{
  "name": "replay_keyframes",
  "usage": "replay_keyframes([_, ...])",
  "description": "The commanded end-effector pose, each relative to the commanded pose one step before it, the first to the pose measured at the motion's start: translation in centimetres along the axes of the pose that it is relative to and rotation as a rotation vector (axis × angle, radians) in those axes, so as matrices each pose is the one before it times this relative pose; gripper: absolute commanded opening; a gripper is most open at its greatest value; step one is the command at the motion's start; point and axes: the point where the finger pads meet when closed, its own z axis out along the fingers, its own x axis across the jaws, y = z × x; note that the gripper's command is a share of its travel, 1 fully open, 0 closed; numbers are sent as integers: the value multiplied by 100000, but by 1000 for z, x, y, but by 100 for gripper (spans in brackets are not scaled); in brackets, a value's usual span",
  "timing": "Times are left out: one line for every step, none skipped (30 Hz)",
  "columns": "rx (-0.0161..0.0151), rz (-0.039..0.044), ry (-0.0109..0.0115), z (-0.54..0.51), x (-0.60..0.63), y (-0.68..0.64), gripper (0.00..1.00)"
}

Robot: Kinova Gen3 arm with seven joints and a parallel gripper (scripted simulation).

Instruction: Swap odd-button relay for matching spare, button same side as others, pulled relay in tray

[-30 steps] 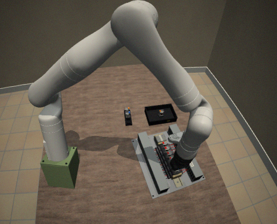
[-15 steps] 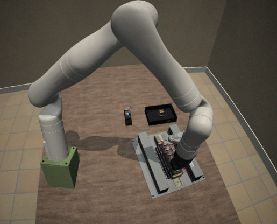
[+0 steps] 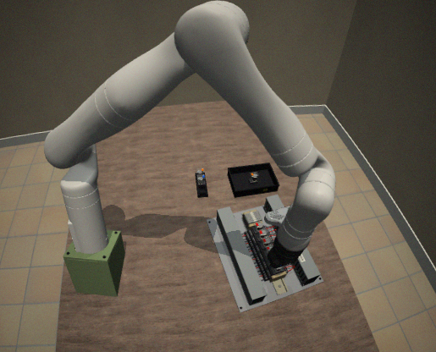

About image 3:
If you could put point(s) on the black relay socket row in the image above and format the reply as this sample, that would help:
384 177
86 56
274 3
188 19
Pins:
260 259

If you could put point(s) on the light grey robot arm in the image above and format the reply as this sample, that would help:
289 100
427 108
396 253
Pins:
209 39

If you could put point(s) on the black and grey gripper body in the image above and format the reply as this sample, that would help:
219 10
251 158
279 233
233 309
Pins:
285 245

